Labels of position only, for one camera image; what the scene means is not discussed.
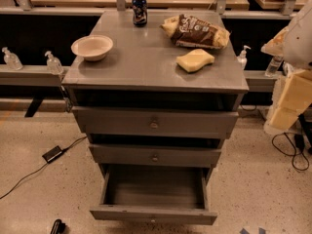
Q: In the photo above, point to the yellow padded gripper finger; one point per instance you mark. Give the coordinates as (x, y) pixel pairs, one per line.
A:
(297, 93)
(281, 118)

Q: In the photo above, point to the yellow sponge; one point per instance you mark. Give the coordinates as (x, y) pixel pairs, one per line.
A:
(195, 60)

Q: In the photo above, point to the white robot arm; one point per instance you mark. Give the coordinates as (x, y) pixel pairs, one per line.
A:
(294, 44)

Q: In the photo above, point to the grey drawer cabinet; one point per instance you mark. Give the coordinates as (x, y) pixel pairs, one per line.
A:
(141, 72)

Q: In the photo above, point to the bottom grey drawer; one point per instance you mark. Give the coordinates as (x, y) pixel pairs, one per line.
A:
(154, 194)

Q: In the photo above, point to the grey drawer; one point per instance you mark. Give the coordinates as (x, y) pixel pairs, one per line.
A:
(154, 155)
(154, 194)
(155, 123)

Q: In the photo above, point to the top grey drawer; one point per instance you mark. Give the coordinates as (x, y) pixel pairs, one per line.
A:
(155, 123)

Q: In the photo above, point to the middle grey drawer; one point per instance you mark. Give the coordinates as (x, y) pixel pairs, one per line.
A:
(154, 155)

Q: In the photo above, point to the clear plastic bottle right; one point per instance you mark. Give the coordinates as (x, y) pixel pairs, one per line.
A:
(273, 66)

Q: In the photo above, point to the clear pump bottle right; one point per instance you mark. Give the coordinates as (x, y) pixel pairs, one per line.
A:
(242, 58)

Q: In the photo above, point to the clear pump bottle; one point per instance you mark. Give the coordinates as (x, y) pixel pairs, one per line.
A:
(53, 64)
(11, 59)
(242, 58)

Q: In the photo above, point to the brown chip bag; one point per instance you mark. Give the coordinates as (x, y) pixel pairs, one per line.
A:
(191, 32)

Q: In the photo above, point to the blue soda can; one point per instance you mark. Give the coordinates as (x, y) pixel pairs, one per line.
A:
(140, 12)

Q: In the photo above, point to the white bowl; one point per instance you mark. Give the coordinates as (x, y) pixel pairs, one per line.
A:
(92, 48)

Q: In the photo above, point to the black power adapter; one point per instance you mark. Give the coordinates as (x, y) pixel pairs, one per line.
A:
(52, 154)

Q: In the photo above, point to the black object on floor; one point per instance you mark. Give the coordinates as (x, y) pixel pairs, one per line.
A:
(58, 227)

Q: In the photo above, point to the clear pump bottle far left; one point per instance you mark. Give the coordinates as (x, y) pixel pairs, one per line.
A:
(11, 59)

